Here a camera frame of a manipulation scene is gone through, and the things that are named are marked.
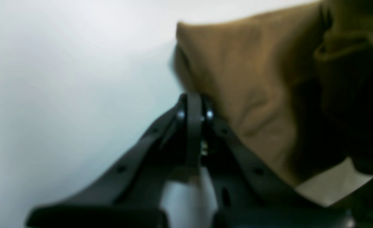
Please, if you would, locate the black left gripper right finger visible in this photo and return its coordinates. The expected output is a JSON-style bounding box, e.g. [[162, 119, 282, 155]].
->
[[201, 95, 355, 228]]

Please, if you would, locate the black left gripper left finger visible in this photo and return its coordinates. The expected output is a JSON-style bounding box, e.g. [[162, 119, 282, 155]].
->
[[26, 93, 203, 228]]

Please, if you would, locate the brown t-shirt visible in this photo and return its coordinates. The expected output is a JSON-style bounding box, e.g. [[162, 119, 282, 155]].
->
[[176, 0, 373, 186]]

